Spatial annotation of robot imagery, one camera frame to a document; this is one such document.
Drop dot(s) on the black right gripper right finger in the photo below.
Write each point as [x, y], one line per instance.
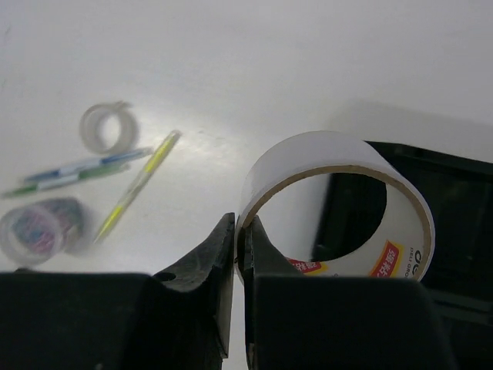
[294, 321]

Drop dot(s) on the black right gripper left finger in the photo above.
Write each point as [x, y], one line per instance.
[178, 318]

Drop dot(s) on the yellow pen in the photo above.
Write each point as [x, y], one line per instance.
[136, 186]

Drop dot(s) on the large white tape roll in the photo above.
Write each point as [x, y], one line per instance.
[402, 245]

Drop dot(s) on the clear paperclip jar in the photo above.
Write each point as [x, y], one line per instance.
[34, 233]

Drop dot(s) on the small clear tape roll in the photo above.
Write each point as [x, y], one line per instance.
[108, 128]

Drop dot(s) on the green pen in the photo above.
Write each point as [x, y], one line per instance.
[64, 181]

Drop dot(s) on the blue pen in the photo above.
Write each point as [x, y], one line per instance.
[88, 164]

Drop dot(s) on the black compartment organizer tray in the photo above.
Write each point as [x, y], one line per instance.
[459, 194]

